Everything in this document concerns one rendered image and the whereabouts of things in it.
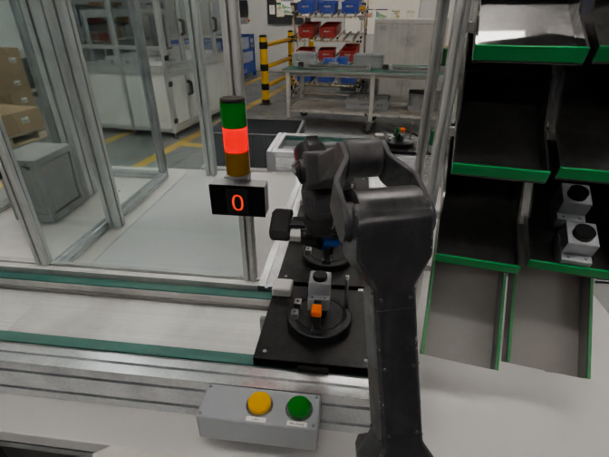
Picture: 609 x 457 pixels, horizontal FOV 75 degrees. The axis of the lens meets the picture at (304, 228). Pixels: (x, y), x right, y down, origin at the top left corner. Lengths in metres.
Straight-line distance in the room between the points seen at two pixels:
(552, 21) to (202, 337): 0.86
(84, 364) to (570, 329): 0.93
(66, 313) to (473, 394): 0.96
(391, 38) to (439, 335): 7.31
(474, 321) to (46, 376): 0.85
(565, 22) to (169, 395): 0.91
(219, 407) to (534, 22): 0.78
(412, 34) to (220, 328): 7.28
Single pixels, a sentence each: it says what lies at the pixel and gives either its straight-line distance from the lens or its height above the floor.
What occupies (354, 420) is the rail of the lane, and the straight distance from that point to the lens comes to 0.83.
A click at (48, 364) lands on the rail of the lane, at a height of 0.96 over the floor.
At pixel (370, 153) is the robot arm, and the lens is 0.41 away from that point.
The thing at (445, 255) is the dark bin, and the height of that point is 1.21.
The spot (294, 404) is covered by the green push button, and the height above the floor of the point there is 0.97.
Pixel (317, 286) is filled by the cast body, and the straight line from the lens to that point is 0.82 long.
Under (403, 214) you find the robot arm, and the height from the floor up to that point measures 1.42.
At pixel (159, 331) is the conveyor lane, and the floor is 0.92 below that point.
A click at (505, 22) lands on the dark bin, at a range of 0.71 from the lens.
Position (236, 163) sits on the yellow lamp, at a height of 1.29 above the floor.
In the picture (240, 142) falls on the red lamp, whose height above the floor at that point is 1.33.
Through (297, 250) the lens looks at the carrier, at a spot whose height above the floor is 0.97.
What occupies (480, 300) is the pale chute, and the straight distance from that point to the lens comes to 0.86.
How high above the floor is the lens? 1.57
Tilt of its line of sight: 29 degrees down
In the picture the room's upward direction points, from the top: straight up
